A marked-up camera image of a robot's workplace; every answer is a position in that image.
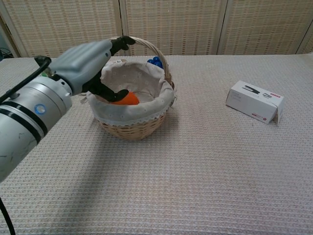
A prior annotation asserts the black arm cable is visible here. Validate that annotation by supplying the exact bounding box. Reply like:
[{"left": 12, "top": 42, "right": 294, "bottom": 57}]
[{"left": 0, "top": 55, "right": 52, "bottom": 103}]

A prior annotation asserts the wicker basket with cloth liner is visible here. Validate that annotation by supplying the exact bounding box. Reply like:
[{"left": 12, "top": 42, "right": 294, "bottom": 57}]
[{"left": 78, "top": 36, "right": 178, "bottom": 141}]

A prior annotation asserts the white stapler box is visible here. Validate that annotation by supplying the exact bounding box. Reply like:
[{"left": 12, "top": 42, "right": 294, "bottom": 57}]
[{"left": 225, "top": 80, "right": 285, "bottom": 125}]

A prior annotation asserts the blue grapes bunch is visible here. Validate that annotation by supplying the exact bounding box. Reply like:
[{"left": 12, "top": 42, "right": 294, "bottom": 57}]
[{"left": 147, "top": 56, "right": 163, "bottom": 70}]

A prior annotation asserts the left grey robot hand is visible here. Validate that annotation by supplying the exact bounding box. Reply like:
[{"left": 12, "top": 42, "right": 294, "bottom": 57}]
[{"left": 50, "top": 35, "right": 136, "bottom": 103}]

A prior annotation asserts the woven tablecloth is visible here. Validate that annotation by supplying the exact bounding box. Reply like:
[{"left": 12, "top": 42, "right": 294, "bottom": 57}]
[{"left": 0, "top": 53, "right": 313, "bottom": 235}]

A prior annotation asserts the folding rattan screen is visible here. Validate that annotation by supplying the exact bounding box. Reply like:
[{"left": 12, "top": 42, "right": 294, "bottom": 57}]
[{"left": 0, "top": 0, "right": 313, "bottom": 58}]

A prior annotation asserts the orange fruit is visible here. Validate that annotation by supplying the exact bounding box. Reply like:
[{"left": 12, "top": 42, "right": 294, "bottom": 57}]
[{"left": 109, "top": 91, "right": 140, "bottom": 106}]

